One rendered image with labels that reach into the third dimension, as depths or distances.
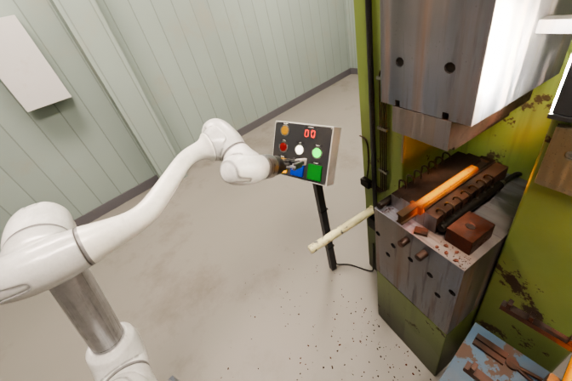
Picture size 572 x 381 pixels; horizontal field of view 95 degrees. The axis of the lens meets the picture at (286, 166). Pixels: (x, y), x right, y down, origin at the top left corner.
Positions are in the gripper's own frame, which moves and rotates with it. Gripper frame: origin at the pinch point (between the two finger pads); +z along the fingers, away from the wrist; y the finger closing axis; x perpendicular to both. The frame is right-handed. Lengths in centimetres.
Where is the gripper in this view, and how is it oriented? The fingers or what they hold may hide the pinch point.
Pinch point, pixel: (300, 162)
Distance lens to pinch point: 113.8
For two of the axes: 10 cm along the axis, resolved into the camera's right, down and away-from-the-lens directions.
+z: 6.0, -0.8, 8.0
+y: 8.0, 1.9, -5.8
